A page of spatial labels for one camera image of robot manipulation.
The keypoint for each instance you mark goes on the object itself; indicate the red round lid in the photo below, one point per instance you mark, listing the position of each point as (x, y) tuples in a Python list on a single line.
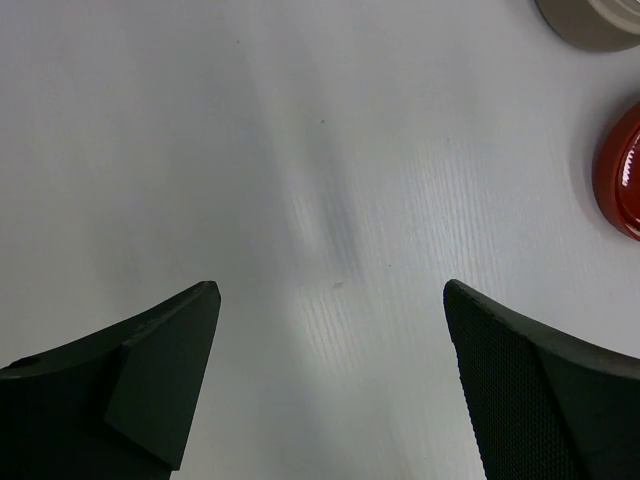
[(615, 174)]

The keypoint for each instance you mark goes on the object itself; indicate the grey round metal container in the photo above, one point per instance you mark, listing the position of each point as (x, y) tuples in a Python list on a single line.
[(600, 26)]

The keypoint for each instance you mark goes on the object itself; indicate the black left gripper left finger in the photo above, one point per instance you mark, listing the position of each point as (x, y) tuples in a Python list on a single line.
[(116, 404)]

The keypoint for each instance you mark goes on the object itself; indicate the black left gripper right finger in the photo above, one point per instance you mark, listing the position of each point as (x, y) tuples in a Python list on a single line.
[(543, 404)]

